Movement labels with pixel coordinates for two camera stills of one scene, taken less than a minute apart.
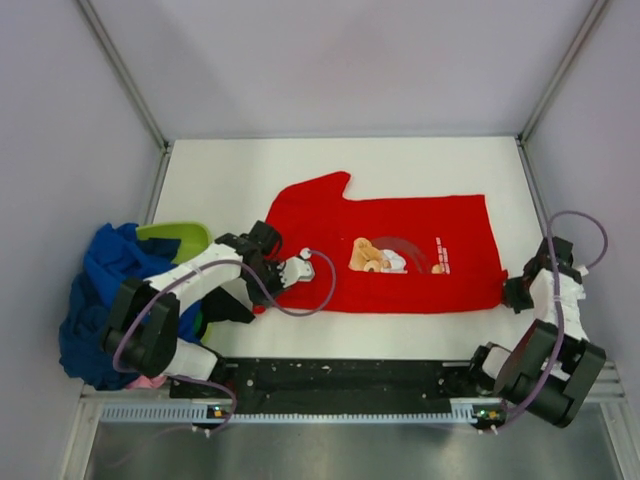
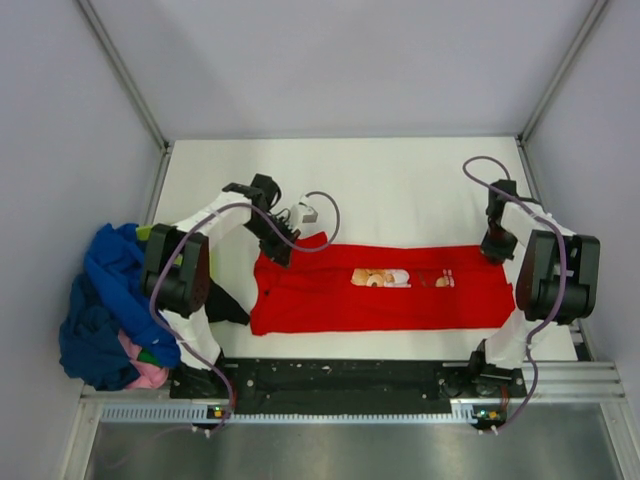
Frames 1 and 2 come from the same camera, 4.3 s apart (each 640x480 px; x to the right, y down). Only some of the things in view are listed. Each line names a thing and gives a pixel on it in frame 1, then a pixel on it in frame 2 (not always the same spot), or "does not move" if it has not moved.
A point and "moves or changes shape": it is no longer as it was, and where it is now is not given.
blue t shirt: (114, 253) does not move
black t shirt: (222, 305) does not move
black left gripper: (277, 268) → (278, 253)
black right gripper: (511, 296) → (495, 254)
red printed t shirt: (397, 255) moves or changes shape
